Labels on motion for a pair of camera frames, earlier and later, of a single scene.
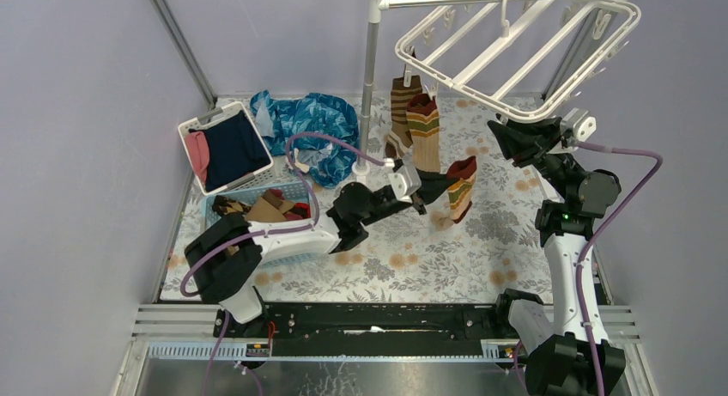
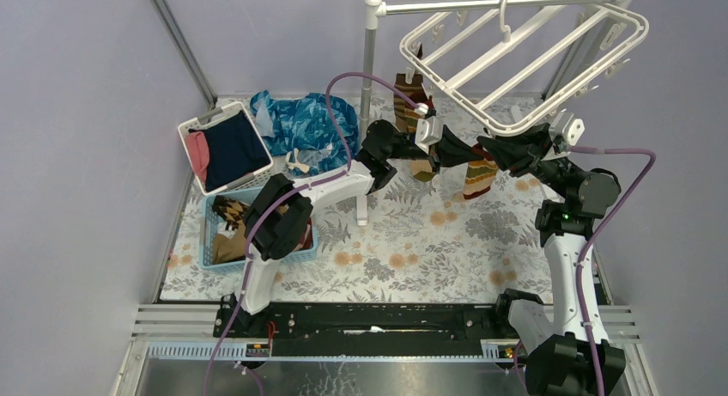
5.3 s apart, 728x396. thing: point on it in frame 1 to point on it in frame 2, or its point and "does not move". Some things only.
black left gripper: x=414 y=194 to x=439 y=144
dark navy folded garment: x=235 y=149 does not move
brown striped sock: x=399 y=139 does not move
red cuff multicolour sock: x=460 y=193 to x=480 y=173
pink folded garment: x=199 y=153 does not move
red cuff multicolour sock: x=422 y=118 does not move
